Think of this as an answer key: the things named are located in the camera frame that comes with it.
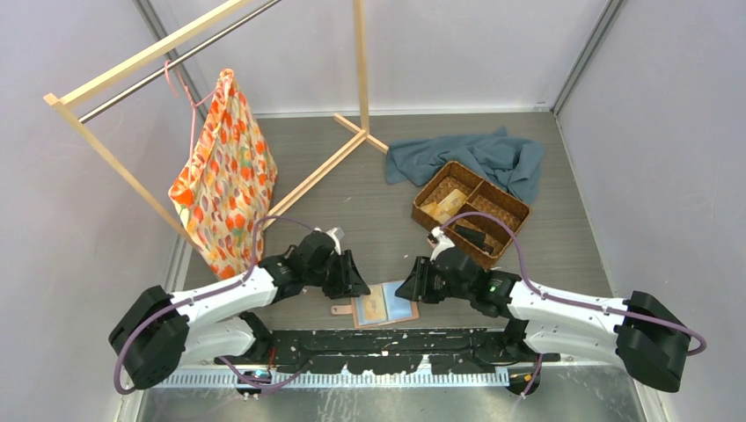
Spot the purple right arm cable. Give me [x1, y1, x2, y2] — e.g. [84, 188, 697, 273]
[434, 211, 708, 397]

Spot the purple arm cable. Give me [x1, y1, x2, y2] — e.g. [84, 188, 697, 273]
[434, 211, 708, 397]
[113, 215, 318, 397]

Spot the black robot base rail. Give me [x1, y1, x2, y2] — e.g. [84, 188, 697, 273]
[227, 329, 537, 375]

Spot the orange floral hanging garment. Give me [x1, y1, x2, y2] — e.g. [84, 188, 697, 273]
[168, 69, 278, 280]

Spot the woven wicker divided basket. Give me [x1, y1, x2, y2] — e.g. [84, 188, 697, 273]
[412, 161, 530, 269]

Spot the orange credit card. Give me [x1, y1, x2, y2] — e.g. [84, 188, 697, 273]
[420, 202, 442, 219]

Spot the pink clothes hanger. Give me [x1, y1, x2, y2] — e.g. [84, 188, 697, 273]
[164, 60, 217, 158]

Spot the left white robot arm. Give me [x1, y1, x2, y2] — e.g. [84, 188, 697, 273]
[108, 228, 370, 395]

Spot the wooden clothes rack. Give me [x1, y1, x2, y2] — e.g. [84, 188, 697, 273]
[43, 0, 389, 246]

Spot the blue-grey crumpled cloth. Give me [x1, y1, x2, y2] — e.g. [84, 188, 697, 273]
[384, 127, 545, 204]

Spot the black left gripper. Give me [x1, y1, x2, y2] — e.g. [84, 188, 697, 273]
[304, 250, 369, 299]

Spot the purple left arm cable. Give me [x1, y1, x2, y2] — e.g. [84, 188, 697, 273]
[113, 215, 318, 397]

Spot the yellow credit card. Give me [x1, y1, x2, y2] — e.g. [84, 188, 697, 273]
[355, 297, 388, 326]
[435, 189, 468, 224]

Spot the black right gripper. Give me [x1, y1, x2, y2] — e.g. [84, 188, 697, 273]
[396, 256, 472, 304]

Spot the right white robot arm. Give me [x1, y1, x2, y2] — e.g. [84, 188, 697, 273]
[396, 228, 691, 393]

